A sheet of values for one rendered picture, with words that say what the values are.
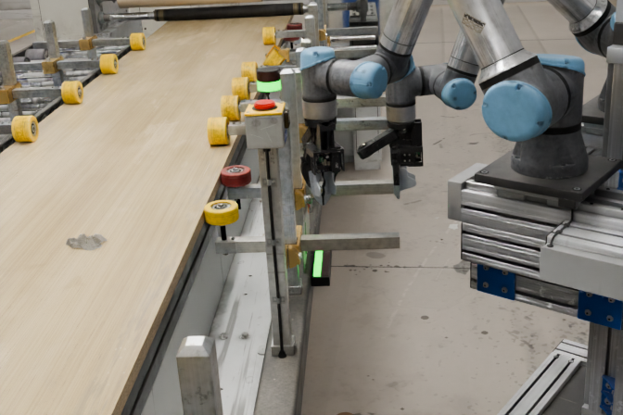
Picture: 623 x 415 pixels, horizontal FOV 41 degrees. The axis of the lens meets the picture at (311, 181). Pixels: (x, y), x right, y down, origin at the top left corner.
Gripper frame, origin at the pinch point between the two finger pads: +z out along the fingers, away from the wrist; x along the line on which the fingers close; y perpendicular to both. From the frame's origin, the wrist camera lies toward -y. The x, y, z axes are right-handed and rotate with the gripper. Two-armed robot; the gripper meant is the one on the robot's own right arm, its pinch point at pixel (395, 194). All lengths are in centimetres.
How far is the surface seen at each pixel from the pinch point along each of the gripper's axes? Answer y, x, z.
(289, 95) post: -25.2, -5.8, -29.4
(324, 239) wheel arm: -17.7, -26.4, 0.3
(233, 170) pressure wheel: -42.1, -0.5, -8.7
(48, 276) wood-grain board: -71, -58, -8
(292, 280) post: -25.6, -30.7, 8.4
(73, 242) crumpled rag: -71, -43, -9
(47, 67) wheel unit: -135, 122, -14
